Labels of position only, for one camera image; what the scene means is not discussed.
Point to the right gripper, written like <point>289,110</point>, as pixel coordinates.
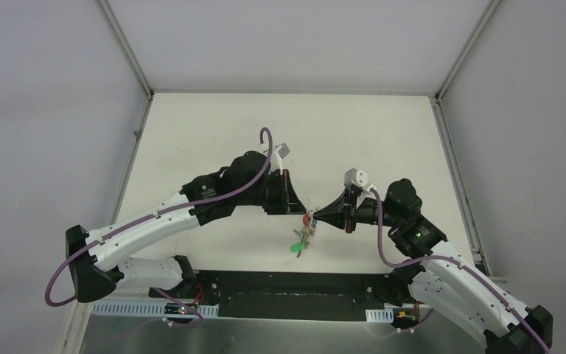
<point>343,208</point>

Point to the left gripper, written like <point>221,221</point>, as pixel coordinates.
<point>285,193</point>

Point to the metal keyring plate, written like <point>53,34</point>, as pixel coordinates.
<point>308,231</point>

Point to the green tag key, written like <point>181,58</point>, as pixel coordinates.
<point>298,248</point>

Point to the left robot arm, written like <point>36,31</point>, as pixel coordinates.
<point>102,260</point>

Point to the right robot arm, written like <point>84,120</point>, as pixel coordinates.
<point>427,267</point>

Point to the red tag on plate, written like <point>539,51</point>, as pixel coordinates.
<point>305,221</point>

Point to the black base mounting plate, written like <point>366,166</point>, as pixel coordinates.
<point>297,296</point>

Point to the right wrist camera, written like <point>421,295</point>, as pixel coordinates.
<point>357,178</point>

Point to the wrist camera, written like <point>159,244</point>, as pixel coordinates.
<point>357,178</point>
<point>279,152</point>

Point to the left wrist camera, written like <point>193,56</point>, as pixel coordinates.
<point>279,152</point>

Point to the aluminium front rail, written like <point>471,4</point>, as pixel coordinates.
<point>422,286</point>

